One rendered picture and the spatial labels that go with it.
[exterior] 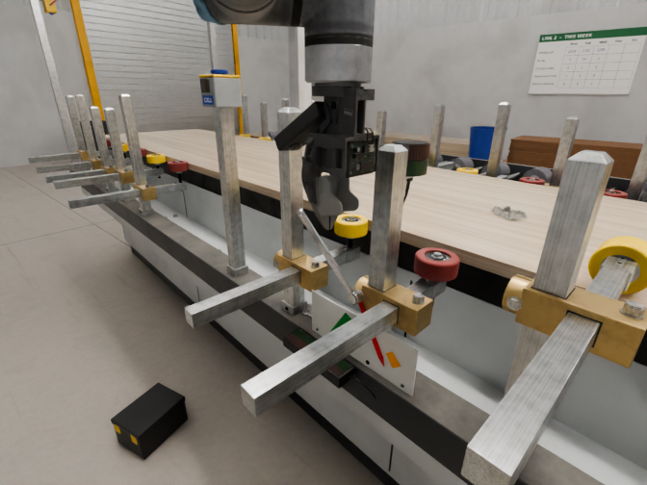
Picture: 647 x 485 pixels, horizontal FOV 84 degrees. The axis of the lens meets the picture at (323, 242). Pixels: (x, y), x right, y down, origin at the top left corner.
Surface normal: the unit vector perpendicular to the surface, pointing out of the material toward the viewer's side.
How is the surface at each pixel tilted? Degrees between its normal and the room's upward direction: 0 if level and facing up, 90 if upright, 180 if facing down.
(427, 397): 0
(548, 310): 90
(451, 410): 0
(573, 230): 90
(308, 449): 0
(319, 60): 89
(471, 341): 90
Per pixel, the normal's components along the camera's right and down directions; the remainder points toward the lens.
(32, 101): 0.76, 0.26
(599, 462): 0.01, -0.92
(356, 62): 0.50, 0.34
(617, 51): -0.66, 0.29
